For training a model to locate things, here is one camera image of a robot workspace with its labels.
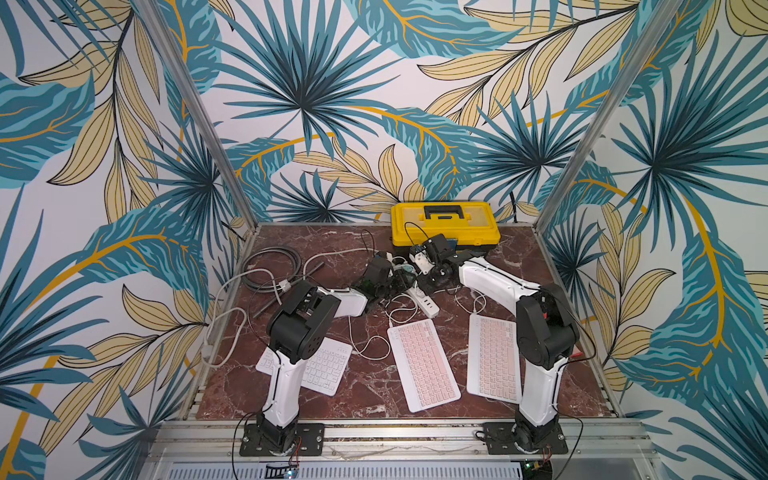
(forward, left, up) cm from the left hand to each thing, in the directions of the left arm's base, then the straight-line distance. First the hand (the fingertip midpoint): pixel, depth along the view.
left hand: (412, 282), depth 97 cm
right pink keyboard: (-25, -23, -5) cm, 34 cm away
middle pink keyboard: (-25, -3, -5) cm, 26 cm away
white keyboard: (-28, +26, -5) cm, 39 cm away
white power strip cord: (+5, +64, -7) cm, 65 cm away
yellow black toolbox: (+17, -19, +11) cm, 28 cm away
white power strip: (-7, -5, -3) cm, 9 cm away
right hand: (-1, -4, +1) cm, 4 cm away
